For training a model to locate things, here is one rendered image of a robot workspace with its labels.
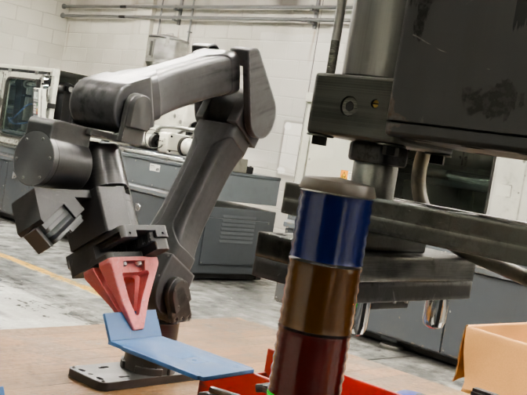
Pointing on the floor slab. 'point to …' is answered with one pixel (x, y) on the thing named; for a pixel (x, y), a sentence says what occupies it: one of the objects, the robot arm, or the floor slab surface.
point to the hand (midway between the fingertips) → (134, 323)
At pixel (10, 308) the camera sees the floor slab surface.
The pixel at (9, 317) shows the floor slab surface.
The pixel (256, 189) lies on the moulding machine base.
